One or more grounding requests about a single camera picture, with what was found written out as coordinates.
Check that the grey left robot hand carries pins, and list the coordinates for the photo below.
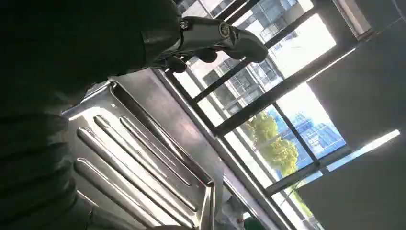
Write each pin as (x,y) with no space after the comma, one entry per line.
(95,38)

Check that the ribbed stainless steel tray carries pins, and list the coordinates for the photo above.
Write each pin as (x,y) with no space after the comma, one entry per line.
(139,152)

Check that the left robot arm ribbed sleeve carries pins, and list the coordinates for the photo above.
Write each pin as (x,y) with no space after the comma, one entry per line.
(31,177)

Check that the green tree outside window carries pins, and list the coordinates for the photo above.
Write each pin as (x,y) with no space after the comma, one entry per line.
(276,149)

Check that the long ceiling light strip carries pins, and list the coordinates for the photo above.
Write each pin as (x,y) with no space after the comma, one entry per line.
(364,149)

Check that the black window frame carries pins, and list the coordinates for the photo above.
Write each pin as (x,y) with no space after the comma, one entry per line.
(269,92)

